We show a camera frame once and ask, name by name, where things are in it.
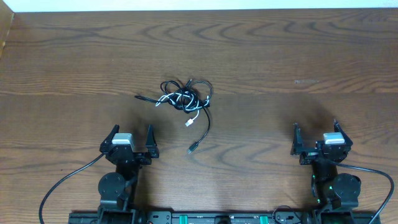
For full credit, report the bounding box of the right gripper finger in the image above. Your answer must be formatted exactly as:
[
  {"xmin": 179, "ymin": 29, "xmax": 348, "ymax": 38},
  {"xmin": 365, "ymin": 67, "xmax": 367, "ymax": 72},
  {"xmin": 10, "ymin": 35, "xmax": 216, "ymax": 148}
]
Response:
[
  {"xmin": 290, "ymin": 123, "xmax": 303, "ymax": 155},
  {"xmin": 333, "ymin": 119, "xmax": 353, "ymax": 146}
]

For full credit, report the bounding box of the camera black cable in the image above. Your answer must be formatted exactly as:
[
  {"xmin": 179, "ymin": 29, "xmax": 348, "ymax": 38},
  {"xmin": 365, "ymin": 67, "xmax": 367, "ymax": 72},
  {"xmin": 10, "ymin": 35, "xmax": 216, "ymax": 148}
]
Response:
[
  {"xmin": 329, "ymin": 160, "xmax": 396, "ymax": 224},
  {"xmin": 39, "ymin": 152, "xmax": 106, "ymax": 224}
]

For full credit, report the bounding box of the left camera black cable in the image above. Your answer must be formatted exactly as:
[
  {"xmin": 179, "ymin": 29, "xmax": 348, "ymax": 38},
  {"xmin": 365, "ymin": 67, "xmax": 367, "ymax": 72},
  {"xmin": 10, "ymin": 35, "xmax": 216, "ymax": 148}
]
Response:
[{"xmin": 39, "ymin": 152, "xmax": 106, "ymax": 224}]

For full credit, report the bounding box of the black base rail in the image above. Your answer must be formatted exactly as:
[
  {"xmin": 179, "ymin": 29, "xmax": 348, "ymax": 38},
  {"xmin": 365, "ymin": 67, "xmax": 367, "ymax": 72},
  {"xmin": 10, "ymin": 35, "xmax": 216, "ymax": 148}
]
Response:
[{"xmin": 67, "ymin": 208, "xmax": 382, "ymax": 224}]

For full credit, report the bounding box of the white usb cable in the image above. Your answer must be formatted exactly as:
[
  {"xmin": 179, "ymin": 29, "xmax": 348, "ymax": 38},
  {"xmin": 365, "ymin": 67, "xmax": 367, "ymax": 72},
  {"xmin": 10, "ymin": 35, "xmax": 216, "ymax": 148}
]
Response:
[{"xmin": 154, "ymin": 91, "xmax": 210, "ymax": 128}]

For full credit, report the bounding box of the black usb cable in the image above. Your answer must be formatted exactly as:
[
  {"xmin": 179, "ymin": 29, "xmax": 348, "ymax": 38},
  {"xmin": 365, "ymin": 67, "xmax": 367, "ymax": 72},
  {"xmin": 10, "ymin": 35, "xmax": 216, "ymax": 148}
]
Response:
[{"xmin": 134, "ymin": 78, "xmax": 214, "ymax": 154}]

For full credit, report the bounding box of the right camera black cable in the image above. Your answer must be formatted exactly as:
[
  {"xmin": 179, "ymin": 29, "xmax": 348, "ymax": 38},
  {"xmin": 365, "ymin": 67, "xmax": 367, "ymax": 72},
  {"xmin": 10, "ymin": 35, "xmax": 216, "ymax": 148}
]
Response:
[{"xmin": 329, "ymin": 160, "xmax": 396, "ymax": 224}]

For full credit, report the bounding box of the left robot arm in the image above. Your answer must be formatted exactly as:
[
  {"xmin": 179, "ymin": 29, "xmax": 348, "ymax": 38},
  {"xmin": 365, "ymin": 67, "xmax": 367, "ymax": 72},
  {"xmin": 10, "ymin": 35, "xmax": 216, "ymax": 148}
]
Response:
[{"xmin": 97, "ymin": 125, "xmax": 159, "ymax": 224}]

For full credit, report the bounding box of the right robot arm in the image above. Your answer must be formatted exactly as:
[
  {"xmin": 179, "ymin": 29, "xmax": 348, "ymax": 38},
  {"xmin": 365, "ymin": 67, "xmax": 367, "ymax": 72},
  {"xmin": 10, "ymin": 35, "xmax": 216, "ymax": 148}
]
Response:
[{"xmin": 290, "ymin": 121, "xmax": 361, "ymax": 223}]

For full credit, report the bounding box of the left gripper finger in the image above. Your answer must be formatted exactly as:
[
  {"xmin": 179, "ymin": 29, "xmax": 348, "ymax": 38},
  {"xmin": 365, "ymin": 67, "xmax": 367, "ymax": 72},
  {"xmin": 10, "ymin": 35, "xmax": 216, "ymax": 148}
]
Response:
[
  {"xmin": 100, "ymin": 124, "xmax": 119, "ymax": 149},
  {"xmin": 146, "ymin": 124, "xmax": 157, "ymax": 153}
]

